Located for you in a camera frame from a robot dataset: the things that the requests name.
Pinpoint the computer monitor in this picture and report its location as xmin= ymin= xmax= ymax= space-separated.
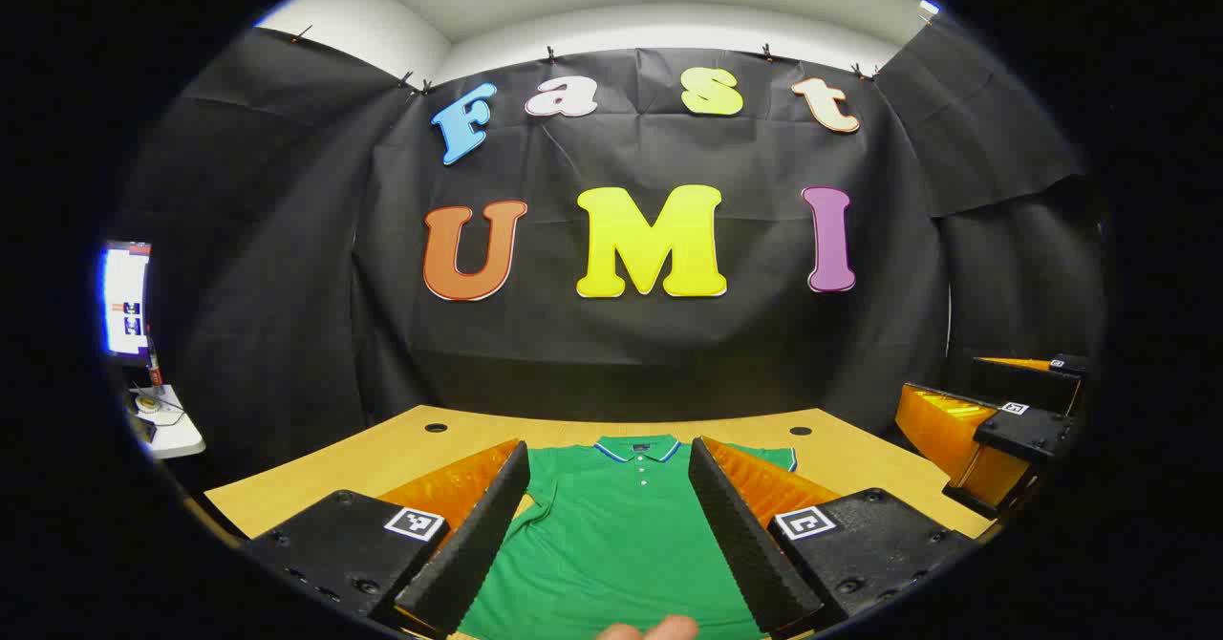
xmin=100 ymin=241 xmax=154 ymax=364

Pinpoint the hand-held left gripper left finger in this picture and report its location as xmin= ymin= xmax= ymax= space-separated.
xmin=242 ymin=438 xmax=533 ymax=639

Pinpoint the black backdrop cloth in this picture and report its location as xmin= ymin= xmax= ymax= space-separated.
xmin=124 ymin=14 xmax=1109 ymax=455

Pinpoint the white side table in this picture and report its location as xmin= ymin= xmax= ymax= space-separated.
xmin=129 ymin=384 xmax=206 ymax=459

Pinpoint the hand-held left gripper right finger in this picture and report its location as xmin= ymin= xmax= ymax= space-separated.
xmin=688 ymin=436 xmax=982 ymax=639

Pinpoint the green T-shirt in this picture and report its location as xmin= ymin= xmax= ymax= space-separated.
xmin=457 ymin=435 xmax=799 ymax=640

